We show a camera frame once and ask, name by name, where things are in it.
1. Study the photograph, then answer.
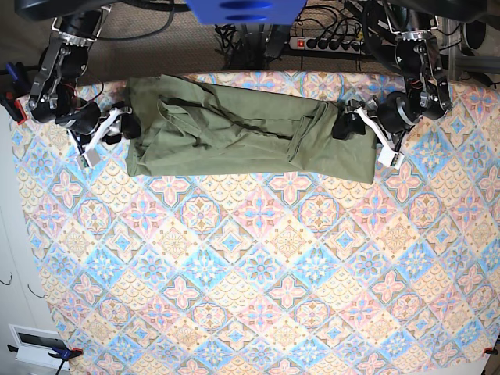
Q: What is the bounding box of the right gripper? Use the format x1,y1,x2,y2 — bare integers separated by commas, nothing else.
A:
58,102,140,147

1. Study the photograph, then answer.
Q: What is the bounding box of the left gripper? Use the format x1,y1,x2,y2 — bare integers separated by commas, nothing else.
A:
331,91,423,141

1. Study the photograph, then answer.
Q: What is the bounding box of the green t-shirt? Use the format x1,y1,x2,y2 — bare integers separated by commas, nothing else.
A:
126,76,376,184

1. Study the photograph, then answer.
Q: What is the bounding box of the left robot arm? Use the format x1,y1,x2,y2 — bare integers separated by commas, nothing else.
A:
332,1,452,142

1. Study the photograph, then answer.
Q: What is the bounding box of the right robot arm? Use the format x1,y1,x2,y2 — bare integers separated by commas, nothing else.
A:
14,1,141,152

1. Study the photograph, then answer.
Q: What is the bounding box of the white power strip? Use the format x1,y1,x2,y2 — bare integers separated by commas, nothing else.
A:
288,37,366,55

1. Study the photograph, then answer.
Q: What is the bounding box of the blue clamp upper left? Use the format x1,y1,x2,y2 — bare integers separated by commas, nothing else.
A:
0,62,27,125

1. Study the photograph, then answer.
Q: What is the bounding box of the blue clamp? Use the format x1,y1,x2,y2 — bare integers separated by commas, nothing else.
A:
0,62,27,125
6,343,84,370

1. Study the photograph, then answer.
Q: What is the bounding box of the patterned tablecloth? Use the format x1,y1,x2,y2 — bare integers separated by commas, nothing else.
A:
9,84,499,374

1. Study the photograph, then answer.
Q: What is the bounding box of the blue clamp lower left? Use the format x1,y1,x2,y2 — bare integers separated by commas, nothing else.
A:
6,343,84,370

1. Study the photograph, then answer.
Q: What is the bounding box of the orange clamp lower right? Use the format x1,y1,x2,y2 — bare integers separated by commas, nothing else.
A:
483,347,498,355

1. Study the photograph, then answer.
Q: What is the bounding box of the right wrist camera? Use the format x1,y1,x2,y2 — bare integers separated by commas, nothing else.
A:
77,149,101,170

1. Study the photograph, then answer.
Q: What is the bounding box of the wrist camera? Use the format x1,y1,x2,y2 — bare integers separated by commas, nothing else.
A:
377,148,405,170
77,149,101,170

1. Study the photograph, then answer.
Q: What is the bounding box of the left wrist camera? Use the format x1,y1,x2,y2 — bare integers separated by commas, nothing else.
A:
377,148,405,170

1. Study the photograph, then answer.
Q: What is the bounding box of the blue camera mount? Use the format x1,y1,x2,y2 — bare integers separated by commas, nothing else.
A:
186,0,306,25

